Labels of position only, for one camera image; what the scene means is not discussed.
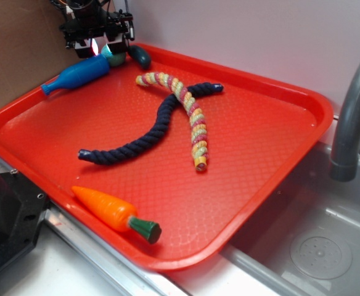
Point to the orange plastic toy carrot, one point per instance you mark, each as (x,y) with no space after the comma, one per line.
(118,214)

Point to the dark green toy cucumber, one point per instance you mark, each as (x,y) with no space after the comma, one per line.
(140,55)

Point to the brown cardboard panel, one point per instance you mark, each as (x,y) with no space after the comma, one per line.
(32,49)

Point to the blue plastic toy bottle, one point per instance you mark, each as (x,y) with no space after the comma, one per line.
(79,74)

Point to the navy blue rope toy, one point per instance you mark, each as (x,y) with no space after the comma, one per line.
(144,143)

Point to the grey toy faucet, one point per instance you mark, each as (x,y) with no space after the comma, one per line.
(346,143)

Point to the green knitted ball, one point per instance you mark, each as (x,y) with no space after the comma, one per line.
(114,60)

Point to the multicolour braided rope toy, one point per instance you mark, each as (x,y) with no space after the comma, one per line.
(195,117)

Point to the grey toy sink basin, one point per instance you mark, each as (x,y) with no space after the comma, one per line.
(305,237)

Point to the red plastic tray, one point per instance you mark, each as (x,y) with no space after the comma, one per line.
(258,130)

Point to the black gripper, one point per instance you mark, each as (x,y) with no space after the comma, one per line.
(87,20)

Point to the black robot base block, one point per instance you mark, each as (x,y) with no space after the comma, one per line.
(22,206)

